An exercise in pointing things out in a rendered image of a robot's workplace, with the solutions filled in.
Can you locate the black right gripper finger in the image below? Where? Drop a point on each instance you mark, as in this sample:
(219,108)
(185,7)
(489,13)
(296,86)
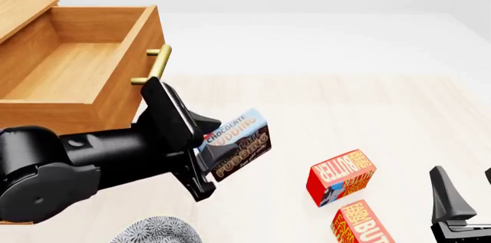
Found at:
(488,176)
(449,197)

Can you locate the wooden cabinet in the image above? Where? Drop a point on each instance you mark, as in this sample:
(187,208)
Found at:
(19,13)

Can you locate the grey patterned bowl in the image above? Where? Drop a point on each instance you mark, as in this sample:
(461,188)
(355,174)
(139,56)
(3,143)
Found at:
(157,231)

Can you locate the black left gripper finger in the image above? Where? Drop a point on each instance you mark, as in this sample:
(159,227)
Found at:
(205,122)
(218,154)

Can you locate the wooden drawer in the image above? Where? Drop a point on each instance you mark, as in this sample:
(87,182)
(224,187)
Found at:
(65,67)

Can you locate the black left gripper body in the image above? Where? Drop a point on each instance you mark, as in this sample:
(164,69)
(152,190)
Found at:
(170,110)

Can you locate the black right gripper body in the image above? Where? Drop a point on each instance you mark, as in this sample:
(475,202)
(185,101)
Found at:
(460,233)

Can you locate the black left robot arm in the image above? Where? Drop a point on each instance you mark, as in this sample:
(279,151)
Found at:
(76,162)

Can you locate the chocolate pudding box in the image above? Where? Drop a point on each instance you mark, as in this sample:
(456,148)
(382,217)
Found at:
(245,139)

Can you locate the red butter box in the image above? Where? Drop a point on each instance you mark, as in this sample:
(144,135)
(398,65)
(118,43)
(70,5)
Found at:
(364,223)
(337,177)

